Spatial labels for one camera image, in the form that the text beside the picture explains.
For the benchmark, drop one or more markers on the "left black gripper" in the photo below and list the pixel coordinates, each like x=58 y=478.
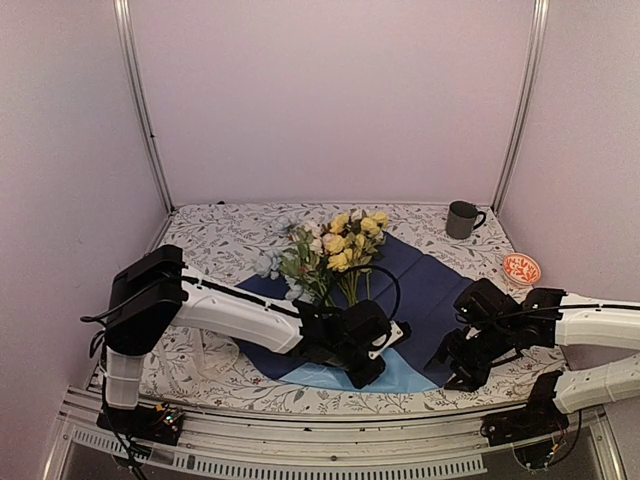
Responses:
x=361 y=379

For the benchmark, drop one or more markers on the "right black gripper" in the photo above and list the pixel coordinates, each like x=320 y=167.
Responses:
x=472 y=378

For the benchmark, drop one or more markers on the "blue wrapping paper sheet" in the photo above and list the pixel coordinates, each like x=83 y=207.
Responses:
x=428 y=290

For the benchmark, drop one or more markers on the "white pink flower stem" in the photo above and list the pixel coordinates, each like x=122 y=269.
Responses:
x=316 y=263

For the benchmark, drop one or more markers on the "yellow flower stem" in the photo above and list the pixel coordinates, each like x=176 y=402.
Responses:
x=351 y=242

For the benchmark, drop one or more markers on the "blue hydrangea stem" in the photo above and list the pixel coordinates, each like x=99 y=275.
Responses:
x=297 y=261

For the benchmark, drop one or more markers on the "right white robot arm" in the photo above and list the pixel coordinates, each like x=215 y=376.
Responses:
x=496 y=329

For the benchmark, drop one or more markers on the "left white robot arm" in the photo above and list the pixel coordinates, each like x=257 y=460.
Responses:
x=160 y=290

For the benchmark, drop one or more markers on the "orange patterned bowl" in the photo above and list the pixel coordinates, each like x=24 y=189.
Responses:
x=520 y=269

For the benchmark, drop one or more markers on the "grey metal mug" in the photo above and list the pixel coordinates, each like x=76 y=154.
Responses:
x=463 y=218

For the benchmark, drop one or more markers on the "cream printed ribbon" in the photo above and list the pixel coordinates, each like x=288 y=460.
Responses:
x=192 y=355

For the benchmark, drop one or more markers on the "floral patterned table mat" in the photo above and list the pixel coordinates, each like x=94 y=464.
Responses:
x=224 y=241

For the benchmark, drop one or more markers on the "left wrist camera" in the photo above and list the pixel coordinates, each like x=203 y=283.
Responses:
x=399 y=331

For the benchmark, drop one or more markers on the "front aluminium rail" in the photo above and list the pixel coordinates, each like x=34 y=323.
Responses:
x=266 y=430

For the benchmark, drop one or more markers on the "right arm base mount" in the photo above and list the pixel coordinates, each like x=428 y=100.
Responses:
x=536 y=430

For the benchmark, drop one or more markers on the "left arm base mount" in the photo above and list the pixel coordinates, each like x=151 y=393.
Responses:
x=161 y=424

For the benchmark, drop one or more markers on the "right aluminium frame post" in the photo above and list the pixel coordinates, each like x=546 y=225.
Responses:
x=532 y=63

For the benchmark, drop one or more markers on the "aluminium frame post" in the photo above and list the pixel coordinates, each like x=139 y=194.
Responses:
x=532 y=63
x=126 y=36

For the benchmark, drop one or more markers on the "left aluminium frame post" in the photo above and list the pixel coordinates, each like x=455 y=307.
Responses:
x=126 y=36

